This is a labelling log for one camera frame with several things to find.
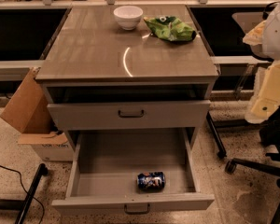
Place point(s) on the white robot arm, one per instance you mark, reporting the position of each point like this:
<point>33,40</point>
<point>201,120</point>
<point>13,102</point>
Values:
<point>266,99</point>

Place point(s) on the black stand leg left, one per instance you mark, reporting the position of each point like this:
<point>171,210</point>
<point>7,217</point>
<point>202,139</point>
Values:
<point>22,206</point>

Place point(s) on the black table leg right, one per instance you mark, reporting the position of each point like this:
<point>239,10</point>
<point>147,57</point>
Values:
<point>221,149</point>

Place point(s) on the grey top drawer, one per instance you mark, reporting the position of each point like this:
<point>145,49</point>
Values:
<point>135,115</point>

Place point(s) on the white cardboard box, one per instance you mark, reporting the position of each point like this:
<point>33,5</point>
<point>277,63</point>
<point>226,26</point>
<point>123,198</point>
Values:
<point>48,146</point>

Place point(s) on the grey drawer cabinet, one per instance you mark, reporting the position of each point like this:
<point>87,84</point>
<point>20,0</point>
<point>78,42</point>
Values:
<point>93,60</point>

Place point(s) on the brown cardboard box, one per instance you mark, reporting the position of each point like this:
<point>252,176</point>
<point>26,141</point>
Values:
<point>27,111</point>

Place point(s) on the blue pepsi can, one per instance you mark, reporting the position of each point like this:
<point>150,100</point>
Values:
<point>151,181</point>

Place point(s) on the white ceramic bowl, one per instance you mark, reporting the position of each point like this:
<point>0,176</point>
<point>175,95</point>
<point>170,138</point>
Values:
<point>128,17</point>

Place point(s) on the open grey middle drawer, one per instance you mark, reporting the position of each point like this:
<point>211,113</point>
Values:
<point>106,164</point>

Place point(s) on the green chip bag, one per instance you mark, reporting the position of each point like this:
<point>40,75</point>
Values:
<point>170,28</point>

